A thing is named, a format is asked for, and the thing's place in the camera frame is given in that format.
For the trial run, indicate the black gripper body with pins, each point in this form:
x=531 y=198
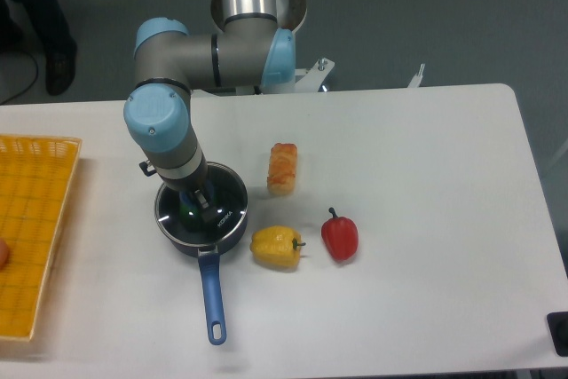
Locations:
x=185 y=179

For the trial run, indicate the dark pot with blue handle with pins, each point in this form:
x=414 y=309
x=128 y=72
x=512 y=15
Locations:
x=209 y=262

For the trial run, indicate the glass pot lid blue knob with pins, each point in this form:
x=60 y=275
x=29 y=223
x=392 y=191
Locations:
x=232 y=200

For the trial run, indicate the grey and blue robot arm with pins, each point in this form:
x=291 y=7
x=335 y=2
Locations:
x=170 y=63

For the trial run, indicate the green bell pepper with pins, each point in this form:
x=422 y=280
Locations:
x=188 y=216

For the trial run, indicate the yellow bell pepper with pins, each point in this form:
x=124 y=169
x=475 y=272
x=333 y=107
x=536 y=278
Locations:
x=278 y=246

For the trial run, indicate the orange glazed bread loaf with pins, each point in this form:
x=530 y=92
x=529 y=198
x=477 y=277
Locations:
x=281 y=177

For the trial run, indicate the yellow woven basket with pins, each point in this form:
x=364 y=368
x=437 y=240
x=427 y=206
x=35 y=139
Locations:
x=37 y=173

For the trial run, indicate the red bell pepper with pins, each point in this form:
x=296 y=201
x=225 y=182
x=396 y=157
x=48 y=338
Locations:
x=340 y=236

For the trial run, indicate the orange round object in basket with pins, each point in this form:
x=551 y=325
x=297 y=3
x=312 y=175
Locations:
x=4 y=253

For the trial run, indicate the person's dark trouser legs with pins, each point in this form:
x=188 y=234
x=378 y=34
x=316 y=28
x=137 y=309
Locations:
x=60 y=48

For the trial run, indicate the black device at table edge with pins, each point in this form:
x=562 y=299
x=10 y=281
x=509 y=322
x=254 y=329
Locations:
x=558 y=328

